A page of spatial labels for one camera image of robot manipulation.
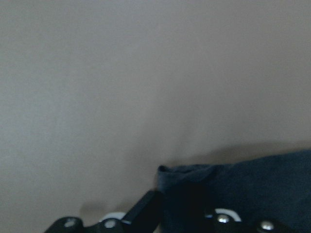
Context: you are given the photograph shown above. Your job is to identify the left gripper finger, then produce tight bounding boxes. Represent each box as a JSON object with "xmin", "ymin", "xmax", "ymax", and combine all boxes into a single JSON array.
[{"xmin": 121, "ymin": 191, "xmax": 162, "ymax": 225}]

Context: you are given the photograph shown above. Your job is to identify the black graphic t-shirt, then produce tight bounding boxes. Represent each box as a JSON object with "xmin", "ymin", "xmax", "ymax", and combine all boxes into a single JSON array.
[{"xmin": 157, "ymin": 150, "xmax": 311, "ymax": 233}]

